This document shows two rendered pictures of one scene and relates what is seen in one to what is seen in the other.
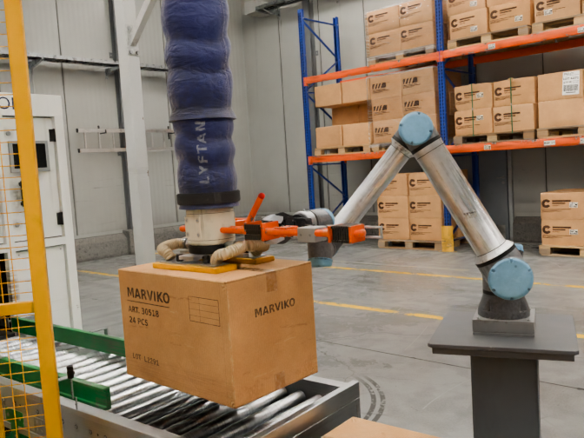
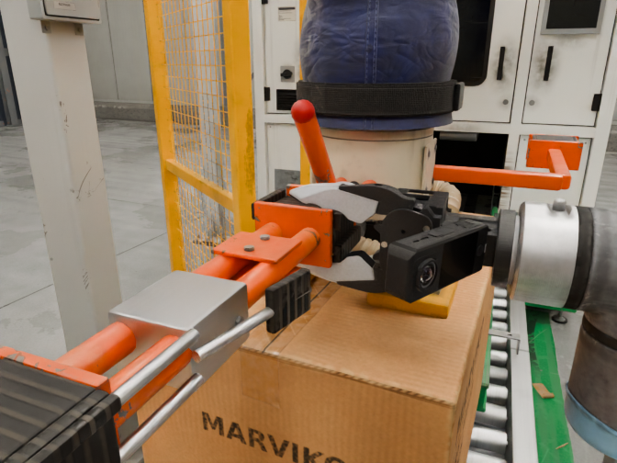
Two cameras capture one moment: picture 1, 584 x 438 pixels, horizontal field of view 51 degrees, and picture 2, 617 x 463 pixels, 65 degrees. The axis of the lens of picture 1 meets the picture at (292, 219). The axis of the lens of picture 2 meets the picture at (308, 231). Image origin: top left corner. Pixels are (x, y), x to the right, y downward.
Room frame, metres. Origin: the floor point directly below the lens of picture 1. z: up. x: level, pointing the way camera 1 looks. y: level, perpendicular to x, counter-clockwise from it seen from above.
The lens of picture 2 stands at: (1.91, -0.36, 1.37)
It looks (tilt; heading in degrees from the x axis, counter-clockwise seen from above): 19 degrees down; 72
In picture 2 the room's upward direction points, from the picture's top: straight up
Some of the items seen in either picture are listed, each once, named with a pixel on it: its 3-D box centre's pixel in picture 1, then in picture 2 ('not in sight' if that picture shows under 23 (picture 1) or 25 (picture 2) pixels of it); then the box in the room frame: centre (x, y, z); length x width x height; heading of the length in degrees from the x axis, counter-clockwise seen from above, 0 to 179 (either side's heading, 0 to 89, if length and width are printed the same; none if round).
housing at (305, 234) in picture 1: (312, 234); (184, 325); (1.91, -0.06, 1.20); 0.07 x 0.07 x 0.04; 49
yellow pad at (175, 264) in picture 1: (193, 262); not in sight; (2.14, 0.36, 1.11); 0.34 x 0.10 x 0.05; 49
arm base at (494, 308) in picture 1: (503, 301); not in sight; (2.32, -0.79, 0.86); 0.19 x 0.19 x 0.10
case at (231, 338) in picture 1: (215, 319); (353, 360); (2.20, 0.30, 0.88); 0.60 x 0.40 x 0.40; 47
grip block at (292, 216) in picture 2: (262, 230); (308, 222); (2.05, 0.10, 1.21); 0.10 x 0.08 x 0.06; 139
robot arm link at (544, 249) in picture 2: (302, 222); (536, 249); (2.22, -0.04, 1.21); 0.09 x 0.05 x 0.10; 51
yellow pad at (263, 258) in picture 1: (231, 254); (430, 246); (2.29, 0.23, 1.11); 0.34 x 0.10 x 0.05; 49
